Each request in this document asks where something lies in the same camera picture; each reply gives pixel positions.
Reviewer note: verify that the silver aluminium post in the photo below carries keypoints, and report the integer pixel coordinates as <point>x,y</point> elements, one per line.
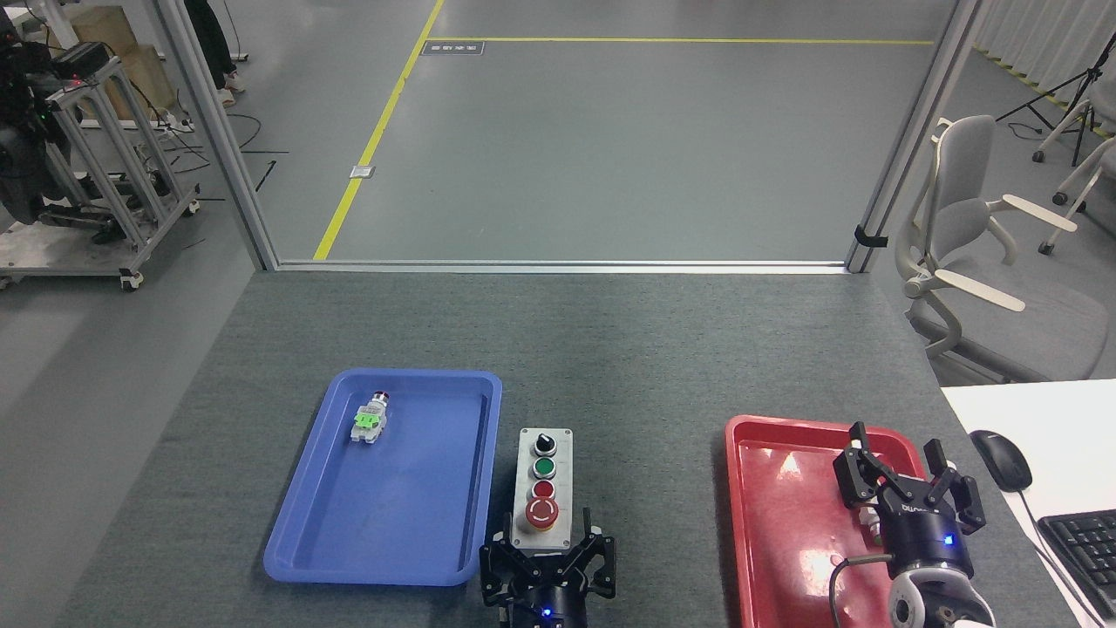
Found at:
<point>907,139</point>
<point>218,139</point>

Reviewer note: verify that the white desk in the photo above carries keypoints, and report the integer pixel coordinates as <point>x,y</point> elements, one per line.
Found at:
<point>1064,419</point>

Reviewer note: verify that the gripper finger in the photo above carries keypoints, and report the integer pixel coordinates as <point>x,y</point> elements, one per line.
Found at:
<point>963,506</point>
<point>859,480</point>
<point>501,567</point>
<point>597,567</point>

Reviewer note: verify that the small white push button switch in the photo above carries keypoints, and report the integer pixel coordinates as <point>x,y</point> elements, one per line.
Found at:
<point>869,523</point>

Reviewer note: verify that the black computer mouse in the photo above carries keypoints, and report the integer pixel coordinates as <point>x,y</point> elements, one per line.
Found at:
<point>1001,458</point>

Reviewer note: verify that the black clamp on post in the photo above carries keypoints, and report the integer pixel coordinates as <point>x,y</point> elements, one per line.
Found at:
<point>869,236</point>

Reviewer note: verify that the black robot machine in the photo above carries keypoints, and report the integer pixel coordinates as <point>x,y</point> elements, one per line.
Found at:
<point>22,166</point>

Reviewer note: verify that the push button with green block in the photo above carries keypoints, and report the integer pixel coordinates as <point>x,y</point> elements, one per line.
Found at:
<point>370,422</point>

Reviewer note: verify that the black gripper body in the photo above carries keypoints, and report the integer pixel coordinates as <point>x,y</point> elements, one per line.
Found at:
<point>545,602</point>
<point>922,536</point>

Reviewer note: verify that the dark floor label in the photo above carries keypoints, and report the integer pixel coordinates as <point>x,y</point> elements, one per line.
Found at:
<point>452,48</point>

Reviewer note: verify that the red plastic tray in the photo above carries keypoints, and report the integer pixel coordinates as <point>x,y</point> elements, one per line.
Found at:
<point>772,532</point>

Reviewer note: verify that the grey control box with buttons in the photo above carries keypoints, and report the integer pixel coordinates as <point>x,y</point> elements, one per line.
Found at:
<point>558,453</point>

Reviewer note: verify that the cardboard box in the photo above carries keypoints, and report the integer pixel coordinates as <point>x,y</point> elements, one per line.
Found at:
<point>139,70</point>

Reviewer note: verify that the silver aluminium rail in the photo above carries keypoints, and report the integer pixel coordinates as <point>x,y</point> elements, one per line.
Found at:
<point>558,266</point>

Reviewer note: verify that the aluminium frame cart on wheels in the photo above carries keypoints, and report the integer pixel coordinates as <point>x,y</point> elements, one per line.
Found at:
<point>131,201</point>

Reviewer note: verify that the white chair base with wheels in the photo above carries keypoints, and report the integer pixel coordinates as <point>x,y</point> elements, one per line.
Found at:
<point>1077,174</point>

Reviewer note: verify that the grey office chair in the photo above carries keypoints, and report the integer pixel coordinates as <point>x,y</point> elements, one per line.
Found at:
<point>963,209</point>

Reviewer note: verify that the black tripod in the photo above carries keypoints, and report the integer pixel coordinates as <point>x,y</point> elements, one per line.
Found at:
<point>1072,83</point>

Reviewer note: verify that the blue plastic tray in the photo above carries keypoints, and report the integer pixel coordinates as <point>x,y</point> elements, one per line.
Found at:
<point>401,506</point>

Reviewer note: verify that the black keyboard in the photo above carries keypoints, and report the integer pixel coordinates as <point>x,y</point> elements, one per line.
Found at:
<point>1085,558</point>

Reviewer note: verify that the metal floor outlet plate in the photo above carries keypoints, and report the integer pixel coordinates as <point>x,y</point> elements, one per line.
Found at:
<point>362,172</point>

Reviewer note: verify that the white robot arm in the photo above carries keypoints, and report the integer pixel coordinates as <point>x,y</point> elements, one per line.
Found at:
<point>942,604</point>

